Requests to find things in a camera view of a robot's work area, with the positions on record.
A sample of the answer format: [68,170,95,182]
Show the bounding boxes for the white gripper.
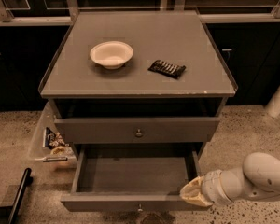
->
[180,170,231,207]

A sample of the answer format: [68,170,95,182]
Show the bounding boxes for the grey drawer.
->
[55,117,219,144]
[61,146,202,212]

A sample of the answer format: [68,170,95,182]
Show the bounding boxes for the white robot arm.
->
[180,152,280,207]

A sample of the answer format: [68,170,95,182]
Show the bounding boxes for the grey top drawer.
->
[55,117,219,144]

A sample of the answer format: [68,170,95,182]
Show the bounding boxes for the grey drawer cabinet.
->
[41,11,237,153]

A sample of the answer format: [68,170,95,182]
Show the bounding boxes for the black snack packet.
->
[148,60,186,79]

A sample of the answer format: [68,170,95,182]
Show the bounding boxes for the snack bags in bin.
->
[43,127,73,155]

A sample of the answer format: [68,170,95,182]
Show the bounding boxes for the clear plastic storage bin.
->
[28,103,77,166]

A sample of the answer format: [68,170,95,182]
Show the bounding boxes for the white paper bowl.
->
[90,41,133,69]

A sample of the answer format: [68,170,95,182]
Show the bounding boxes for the black bar on floor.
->
[7,168,33,224]

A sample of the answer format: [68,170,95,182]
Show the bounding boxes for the white post at right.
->
[265,86,280,118]

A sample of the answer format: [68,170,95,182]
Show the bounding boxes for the metal railing frame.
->
[0,0,280,26]

